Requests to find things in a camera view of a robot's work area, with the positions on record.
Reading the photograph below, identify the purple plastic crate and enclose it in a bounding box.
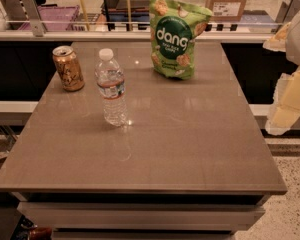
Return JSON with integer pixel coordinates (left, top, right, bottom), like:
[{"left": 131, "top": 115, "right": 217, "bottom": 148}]
[{"left": 17, "top": 5, "right": 82, "bottom": 32}]

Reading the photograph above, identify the metal rail bracket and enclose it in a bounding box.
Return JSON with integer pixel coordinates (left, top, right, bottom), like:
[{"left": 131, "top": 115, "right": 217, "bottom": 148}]
[
  {"left": 271, "top": 0, "right": 300, "bottom": 33},
  {"left": 21, "top": 0, "right": 46, "bottom": 37}
]

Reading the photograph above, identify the clear plastic water bottle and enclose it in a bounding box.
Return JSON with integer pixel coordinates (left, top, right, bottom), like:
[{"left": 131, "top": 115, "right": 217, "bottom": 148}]
[{"left": 95, "top": 48, "right": 127, "bottom": 126}]

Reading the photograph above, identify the left metal rail bracket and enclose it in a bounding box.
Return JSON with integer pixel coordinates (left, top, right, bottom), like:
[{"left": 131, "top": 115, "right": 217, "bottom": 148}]
[{"left": 21, "top": 0, "right": 46, "bottom": 37}]

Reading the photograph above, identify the cardboard box with label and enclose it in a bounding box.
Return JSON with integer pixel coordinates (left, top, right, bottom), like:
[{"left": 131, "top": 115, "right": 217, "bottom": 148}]
[{"left": 206, "top": 0, "right": 247, "bottom": 22}]

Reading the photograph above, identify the gold soda can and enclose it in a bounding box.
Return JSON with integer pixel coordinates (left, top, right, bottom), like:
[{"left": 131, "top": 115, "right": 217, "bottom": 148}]
[{"left": 52, "top": 46, "right": 85, "bottom": 91}]

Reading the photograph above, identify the right metal rail bracket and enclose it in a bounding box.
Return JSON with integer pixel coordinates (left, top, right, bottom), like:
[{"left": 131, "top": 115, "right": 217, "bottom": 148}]
[{"left": 271, "top": 0, "right": 300, "bottom": 33}]

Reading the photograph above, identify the green dang chips bag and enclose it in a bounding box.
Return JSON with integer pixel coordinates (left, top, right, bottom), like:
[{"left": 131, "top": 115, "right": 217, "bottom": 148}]
[{"left": 149, "top": 0, "right": 212, "bottom": 80}]

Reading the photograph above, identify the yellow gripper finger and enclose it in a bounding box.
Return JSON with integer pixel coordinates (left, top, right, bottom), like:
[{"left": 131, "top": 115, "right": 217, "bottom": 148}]
[
  {"left": 263, "top": 22, "right": 290, "bottom": 52},
  {"left": 265, "top": 66, "right": 300, "bottom": 136}
]

